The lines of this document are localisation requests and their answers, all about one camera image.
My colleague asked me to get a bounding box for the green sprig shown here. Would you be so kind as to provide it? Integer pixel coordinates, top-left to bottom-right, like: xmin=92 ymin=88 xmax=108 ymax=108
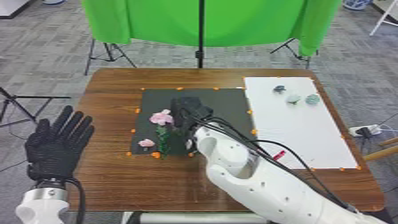
xmin=152 ymin=124 xmax=174 ymax=160

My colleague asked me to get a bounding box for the large pink flower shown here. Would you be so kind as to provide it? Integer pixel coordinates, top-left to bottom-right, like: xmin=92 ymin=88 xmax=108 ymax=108
xmin=147 ymin=108 xmax=176 ymax=127

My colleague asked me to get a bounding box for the teal flower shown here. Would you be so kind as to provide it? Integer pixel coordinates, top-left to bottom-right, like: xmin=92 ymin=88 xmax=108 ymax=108
xmin=304 ymin=93 xmax=321 ymax=106

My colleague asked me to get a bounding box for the dark blue flower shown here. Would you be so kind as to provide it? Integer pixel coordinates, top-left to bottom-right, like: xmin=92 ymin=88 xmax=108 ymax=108
xmin=272 ymin=84 xmax=289 ymax=95

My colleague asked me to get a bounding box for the white power strip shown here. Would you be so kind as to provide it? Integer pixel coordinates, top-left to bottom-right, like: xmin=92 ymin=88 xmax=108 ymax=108
xmin=346 ymin=123 xmax=383 ymax=139

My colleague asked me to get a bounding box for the small pink flower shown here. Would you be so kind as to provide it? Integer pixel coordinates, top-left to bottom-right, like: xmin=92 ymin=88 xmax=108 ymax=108
xmin=137 ymin=138 xmax=158 ymax=151

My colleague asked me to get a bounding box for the pale blue flower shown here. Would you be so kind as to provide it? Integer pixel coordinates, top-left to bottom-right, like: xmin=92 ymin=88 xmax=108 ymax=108
xmin=284 ymin=94 xmax=304 ymax=105

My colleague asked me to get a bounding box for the black stand pole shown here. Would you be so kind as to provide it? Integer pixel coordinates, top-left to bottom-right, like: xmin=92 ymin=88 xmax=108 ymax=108
xmin=193 ymin=0 xmax=208 ymax=70

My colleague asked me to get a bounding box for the white sheet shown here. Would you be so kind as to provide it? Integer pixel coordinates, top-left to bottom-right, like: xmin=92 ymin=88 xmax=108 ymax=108
xmin=241 ymin=76 xmax=360 ymax=171

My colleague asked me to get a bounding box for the black tripod stand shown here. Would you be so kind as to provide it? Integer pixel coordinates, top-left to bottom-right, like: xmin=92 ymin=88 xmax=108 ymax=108
xmin=268 ymin=36 xmax=314 ymax=70
xmin=81 ymin=37 xmax=140 ymax=77
xmin=0 ymin=86 xmax=73 ymax=130

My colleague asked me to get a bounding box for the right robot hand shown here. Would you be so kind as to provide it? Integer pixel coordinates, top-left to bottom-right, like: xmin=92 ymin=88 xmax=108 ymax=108
xmin=168 ymin=96 xmax=215 ymax=132

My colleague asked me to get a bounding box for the dark mat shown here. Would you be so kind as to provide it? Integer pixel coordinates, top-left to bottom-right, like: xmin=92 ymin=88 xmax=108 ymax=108
xmin=128 ymin=87 xmax=257 ymax=156

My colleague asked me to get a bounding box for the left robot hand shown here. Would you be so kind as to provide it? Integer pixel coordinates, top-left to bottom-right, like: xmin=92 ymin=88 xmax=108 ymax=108
xmin=23 ymin=105 xmax=96 ymax=183

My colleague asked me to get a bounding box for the pale grey bar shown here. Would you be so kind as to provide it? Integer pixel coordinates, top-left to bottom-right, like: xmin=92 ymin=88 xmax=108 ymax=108
xmin=124 ymin=212 xmax=270 ymax=224

